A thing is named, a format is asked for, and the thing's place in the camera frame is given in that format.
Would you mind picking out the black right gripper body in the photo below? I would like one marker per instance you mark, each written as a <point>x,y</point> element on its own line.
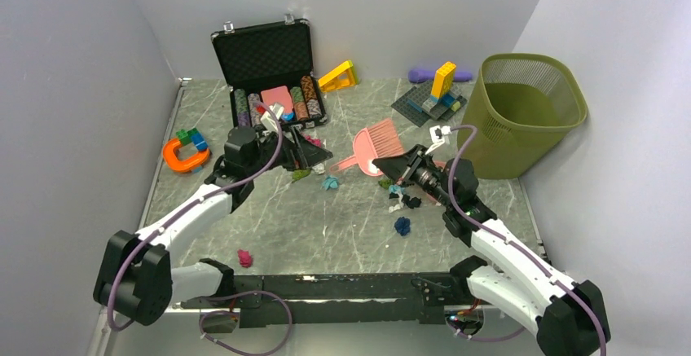
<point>422,173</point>

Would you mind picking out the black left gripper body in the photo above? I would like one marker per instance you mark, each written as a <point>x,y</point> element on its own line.
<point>284,157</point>

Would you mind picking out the pink hand brush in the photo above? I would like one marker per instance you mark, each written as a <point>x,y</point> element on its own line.
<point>370,143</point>

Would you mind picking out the pink dustpan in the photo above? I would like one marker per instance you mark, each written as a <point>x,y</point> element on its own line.
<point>441,166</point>

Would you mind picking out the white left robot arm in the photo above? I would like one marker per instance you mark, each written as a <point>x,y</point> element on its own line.
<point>137,277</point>

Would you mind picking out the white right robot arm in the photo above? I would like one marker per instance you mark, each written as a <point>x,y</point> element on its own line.
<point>565,317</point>

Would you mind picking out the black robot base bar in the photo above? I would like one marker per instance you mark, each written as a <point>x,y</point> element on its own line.
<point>346,298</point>

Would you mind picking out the pink paper scrap by case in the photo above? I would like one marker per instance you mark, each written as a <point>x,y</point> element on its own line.
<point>314,141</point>

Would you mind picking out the green paper scrap centre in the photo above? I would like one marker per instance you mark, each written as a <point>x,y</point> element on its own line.
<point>385,183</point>

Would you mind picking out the green paper scrap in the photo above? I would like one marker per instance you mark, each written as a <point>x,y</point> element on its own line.
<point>300,174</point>
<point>385,183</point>

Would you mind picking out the green paper scrap left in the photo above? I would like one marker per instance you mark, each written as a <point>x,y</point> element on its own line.
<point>300,174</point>

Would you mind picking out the light blue scrap right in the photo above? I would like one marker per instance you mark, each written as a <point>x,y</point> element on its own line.
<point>396,190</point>

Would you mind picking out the black paper scrap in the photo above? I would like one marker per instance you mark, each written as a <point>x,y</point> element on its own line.
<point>408,201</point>

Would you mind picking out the light blue scrap on brush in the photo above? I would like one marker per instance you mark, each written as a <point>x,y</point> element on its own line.
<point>330,183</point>

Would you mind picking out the white twisted paper scrap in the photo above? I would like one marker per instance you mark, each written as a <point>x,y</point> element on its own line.
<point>395,208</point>

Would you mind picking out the dark blue scrap lower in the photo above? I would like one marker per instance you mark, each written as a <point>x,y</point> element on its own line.
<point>402,226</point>

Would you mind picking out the pink playing card deck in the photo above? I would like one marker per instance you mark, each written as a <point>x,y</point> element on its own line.
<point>278,95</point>

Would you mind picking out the grey brick baseplate model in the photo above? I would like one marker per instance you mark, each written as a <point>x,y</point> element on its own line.
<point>418,105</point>

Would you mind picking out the yellow triangular toy block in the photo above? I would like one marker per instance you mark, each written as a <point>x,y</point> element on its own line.
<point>342,76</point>

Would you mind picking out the yellow orange brick tower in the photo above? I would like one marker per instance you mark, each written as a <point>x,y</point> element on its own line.
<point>443,81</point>

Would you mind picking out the black poker chip case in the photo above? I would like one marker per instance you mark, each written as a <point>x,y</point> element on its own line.
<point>265,56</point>

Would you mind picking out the purple cylinder toy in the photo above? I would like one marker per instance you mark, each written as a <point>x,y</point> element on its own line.
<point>420,75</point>

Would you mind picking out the green and blue toy bricks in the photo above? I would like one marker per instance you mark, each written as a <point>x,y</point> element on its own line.
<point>192,136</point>

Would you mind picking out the pink paper scrap near edge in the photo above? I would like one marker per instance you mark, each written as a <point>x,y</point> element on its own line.
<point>245,258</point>

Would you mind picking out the olive green waste basket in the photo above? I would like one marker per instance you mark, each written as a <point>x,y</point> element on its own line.
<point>522,105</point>

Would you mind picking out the orange horseshoe toy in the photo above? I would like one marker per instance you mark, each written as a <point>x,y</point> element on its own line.
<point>190,164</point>

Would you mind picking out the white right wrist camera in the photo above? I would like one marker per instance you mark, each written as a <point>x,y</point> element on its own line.
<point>439,135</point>

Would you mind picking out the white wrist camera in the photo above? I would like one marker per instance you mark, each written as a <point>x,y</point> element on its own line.
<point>439,135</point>
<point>271,117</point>

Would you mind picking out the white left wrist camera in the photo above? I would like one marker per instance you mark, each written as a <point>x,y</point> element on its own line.
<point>271,117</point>

